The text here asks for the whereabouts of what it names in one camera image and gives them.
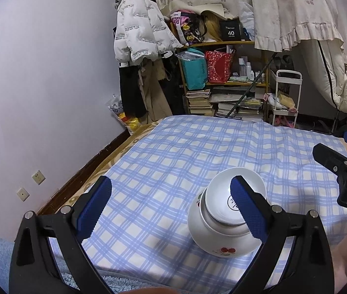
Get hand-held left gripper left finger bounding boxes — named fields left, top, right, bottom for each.
left=9, top=176, right=113, bottom=294

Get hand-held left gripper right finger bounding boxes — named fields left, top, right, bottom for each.
left=230, top=175, right=335, bottom=294

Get plain white bowl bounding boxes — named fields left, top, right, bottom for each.
left=206, top=168, right=267, bottom=228

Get white bowl with cherry print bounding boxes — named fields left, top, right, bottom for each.
left=188, top=190, right=263, bottom=257

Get white cherry print plate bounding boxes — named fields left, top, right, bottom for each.
left=197, top=190, right=212, bottom=221

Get pink toys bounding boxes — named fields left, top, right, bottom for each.
left=273, top=115, right=296, bottom=128

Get yellow box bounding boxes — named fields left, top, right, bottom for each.
left=278, top=92, right=295, bottom=108

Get white padded coat black stripe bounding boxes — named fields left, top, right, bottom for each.
left=293, top=38, right=346, bottom=111

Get blue checkered bed sheet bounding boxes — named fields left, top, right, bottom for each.
left=49, top=115, right=347, bottom=285

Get yellow snack packets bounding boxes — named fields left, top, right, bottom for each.
left=120, top=115, right=140, bottom=134

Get white trolley cart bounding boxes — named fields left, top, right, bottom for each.
left=272, top=70, right=303, bottom=127

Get printed plastic bag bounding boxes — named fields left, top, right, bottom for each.
left=107, top=96, right=125, bottom=117

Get black bag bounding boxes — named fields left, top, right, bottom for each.
left=273, top=55, right=293, bottom=74

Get dark long pole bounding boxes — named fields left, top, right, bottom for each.
left=227, top=52, right=280, bottom=118

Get stack of old books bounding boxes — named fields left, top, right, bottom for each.
left=186, top=89, right=214, bottom=117

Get black hanging trousers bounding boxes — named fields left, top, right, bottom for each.
left=119, top=58, right=146, bottom=118

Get beige hanging coat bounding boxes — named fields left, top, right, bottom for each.
left=141, top=58, right=174, bottom=123

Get black hanging garment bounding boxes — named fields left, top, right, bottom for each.
left=164, top=57, right=188, bottom=115

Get red patterned bag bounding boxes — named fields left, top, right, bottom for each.
left=205, top=50, right=234, bottom=83

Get teal bag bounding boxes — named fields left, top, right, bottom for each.
left=181, top=57, right=207, bottom=91

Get white floral ruffled curtain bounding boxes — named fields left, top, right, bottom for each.
left=155, top=0, right=347, bottom=71

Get wooden shelf unit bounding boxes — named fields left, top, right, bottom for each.
left=173, top=40, right=269, bottom=121

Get black box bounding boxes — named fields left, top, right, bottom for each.
left=219, top=21, right=243, bottom=41

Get clear plastic bag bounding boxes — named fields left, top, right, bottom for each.
left=239, top=1, right=255, bottom=40

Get blonde wig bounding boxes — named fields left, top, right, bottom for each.
left=202, top=11, right=224, bottom=42

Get white puffer jacket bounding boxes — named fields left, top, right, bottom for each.
left=114, top=0, right=180, bottom=65

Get colourful printed bag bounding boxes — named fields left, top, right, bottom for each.
left=171, top=11, right=206, bottom=45

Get cream felt sheet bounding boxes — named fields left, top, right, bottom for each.
left=169, top=1, right=226, bottom=17

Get white wall socket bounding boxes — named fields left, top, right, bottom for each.
left=16, top=187, right=30, bottom=202
left=32, top=170, right=46, bottom=185

